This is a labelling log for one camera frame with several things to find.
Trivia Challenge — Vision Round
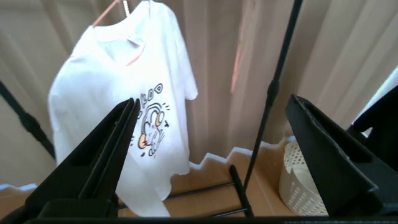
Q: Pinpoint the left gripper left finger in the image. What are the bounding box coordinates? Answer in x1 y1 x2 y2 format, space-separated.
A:
0 98 141 218

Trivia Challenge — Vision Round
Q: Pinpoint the pink clothes hanger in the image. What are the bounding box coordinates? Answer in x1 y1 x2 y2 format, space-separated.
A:
230 29 248 94
91 0 144 67

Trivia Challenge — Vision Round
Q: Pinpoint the beige curtain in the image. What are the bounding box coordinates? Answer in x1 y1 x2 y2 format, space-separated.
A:
0 0 398 187

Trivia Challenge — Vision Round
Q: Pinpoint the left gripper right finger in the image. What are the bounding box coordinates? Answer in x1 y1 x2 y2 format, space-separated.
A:
285 94 398 218

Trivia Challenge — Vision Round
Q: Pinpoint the white laundry basket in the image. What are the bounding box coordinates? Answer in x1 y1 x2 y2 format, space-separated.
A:
279 141 329 217

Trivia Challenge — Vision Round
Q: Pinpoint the black clothes rack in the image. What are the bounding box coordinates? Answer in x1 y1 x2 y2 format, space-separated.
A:
0 0 304 218

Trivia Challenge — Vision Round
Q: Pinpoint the white printed t-shirt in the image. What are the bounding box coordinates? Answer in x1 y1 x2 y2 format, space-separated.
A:
48 0 199 218

